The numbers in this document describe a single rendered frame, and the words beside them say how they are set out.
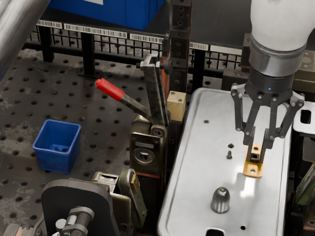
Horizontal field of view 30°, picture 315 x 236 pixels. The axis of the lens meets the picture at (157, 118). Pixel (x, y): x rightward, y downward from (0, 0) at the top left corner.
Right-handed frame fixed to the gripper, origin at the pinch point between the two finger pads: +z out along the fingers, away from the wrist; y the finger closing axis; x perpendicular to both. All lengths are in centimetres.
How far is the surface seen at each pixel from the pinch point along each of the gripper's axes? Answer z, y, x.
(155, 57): -16.8, 20.6, -1.0
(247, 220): 4.6, -0.3, 14.6
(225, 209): 3.6, 4.0, 13.8
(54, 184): -13.7, 29.4, 28.5
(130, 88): 35, 38, -48
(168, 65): -17.0, 17.9, 0.9
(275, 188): 4.6, -4.7, 6.0
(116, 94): -7.9, 27.5, 0.8
